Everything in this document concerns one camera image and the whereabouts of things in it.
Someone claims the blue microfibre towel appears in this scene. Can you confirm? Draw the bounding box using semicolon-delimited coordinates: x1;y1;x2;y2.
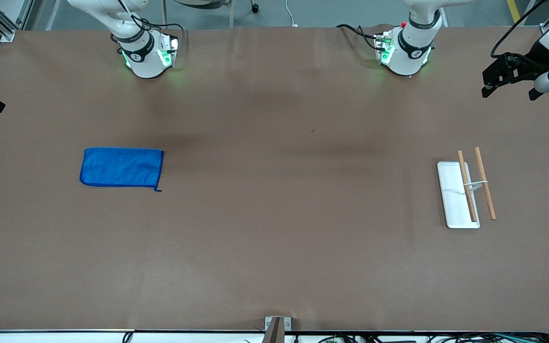
80;148;164;192

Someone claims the wooden rack rod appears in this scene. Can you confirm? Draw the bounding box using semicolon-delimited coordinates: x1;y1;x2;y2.
457;150;478;222
474;147;497;221

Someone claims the white rack base plate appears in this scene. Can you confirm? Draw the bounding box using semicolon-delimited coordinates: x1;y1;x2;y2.
437;161;481;229

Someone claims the black left arm base cable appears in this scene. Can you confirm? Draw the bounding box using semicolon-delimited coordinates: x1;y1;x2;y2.
335;24;380;50

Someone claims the black arm base cable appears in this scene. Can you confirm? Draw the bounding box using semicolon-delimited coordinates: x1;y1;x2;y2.
132;14;188;43
335;24;380;50

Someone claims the black right arm base cable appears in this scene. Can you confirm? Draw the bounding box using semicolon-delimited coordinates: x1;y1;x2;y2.
132;14;188;43

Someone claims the white floor cable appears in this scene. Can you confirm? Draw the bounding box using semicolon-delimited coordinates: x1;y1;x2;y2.
285;0;299;27

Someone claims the cable bundle under table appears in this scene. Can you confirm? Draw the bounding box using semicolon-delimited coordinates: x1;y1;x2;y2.
465;332;549;343

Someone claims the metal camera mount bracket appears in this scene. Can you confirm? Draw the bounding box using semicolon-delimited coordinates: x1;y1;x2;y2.
264;316;292;343

